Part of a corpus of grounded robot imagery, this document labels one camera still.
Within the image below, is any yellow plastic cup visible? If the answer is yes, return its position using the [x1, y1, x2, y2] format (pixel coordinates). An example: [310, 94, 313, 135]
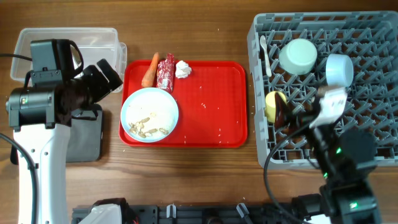
[264, 91, 287, 123]

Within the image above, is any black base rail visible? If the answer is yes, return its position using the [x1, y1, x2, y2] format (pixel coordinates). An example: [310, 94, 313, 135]
[72, 202, 312, 224]

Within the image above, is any red snack wrapper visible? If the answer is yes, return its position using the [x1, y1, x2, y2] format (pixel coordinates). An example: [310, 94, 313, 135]
[156, 54, 175, 93]

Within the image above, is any grey dishwasher rack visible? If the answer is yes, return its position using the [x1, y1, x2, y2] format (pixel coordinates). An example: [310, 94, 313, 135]
[247, 11, 397, 169]

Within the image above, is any crumpled white tissue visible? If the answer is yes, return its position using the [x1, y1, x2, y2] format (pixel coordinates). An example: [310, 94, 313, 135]
[175, 60, 192, 78]

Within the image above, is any clear plastic bin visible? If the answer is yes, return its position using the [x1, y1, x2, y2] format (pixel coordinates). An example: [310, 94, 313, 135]
[10, 27, 127, 83]

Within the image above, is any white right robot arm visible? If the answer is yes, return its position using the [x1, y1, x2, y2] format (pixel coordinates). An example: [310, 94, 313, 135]
[270, 88, 382, 223]

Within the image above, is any white plastic spoon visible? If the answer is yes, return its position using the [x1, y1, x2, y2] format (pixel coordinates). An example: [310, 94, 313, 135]
[259, 35, 272, 78]

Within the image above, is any black plastic bin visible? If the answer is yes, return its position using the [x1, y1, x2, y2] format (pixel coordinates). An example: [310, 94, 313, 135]
[10, 104, 104, 166]

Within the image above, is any light blue plate with scraps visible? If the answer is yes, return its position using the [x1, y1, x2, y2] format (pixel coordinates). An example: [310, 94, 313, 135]
[120, 88, 179, 143]

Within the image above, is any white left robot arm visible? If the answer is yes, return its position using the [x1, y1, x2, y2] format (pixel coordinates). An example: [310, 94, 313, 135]
[6, 59, 123, 223]

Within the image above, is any green bowl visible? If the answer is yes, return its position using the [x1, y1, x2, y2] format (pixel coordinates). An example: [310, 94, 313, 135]
[279, 39, 318, 75]

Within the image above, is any orange carrot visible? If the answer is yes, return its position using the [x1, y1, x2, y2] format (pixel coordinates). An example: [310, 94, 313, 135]
[141, 52, 159, 88]

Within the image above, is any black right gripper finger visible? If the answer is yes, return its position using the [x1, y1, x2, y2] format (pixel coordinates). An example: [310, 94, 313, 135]
[274, 115, 297, 132]
[275, 91, 290, 120]

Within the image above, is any light blue bowl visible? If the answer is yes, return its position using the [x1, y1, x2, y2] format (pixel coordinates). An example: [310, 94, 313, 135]
[325, 54, 354, 87]

